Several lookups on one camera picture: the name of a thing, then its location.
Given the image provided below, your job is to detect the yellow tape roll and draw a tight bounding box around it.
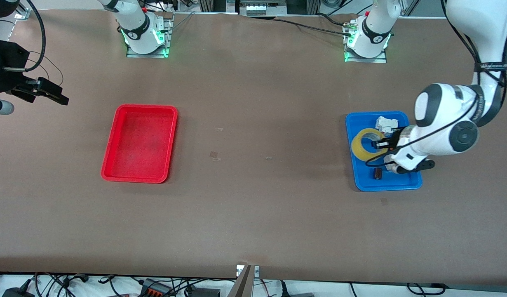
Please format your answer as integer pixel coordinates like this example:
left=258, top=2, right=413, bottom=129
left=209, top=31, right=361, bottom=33
left=351, top=128, right=389, bottom=162

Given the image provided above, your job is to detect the white circuit breaker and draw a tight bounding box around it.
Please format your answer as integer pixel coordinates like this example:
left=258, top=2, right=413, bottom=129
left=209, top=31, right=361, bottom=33
left=375, top=117, right=399, bottom=134

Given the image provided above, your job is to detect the blue plastic tray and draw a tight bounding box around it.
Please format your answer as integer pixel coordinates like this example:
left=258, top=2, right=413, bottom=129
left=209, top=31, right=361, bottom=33
left=345, top=111, right=423, bottom=192

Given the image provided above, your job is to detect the red plastic tray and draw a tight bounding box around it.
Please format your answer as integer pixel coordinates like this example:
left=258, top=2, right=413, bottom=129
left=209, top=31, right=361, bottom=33
left=100, top=104, right=178, bottom=184

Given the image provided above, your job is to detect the black power adapter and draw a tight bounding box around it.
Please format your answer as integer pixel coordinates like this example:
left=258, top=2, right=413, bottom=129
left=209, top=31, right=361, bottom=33
left=2, top=280, right=35, bottom=297

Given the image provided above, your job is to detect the black orange power strip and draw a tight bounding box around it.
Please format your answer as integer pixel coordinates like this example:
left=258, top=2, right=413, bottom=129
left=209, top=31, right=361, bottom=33
left=139, top=278, right=172, bottom=297

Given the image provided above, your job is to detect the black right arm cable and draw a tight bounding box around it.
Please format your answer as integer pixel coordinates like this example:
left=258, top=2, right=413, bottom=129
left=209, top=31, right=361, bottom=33
left=23, top=0, right=46, bottom=73

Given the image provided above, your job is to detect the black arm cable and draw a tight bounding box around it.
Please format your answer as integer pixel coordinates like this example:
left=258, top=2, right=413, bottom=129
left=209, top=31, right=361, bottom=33
left=365, top=0, right=507, bottom=168
left=23, top=0, right=46, bottom=73

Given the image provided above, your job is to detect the aluminium corner bracket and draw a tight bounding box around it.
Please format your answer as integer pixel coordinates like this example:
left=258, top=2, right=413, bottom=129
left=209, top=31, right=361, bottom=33
left=12, top=0, right=32, bottom=20

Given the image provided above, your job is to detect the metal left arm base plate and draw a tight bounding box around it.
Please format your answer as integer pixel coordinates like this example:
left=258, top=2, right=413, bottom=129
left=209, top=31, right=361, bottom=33
left=343, top=23, right=388, bottom=64

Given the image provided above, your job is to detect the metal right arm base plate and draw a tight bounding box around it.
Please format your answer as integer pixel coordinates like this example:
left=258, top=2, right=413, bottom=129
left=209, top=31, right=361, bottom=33
left=126, top=14, right=173, bottom=59

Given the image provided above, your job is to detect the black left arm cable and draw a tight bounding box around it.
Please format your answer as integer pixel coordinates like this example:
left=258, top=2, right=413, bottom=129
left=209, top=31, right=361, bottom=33
left=365, top=0, right=507, bottom=168

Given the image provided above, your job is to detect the black cable on table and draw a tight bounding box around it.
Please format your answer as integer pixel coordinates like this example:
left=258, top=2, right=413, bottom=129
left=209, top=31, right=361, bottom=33
left=272, top=12, right=357, bottom=38

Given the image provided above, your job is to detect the aluminium frame with power strip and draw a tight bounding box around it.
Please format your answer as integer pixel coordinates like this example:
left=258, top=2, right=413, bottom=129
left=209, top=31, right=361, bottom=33
left=198, top=0, right=321, bottom=17

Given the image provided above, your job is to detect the silver camera mount bracket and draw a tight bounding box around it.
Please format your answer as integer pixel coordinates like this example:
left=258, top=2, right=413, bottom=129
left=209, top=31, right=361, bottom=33
left=227, top=264, right=261, bottom=297

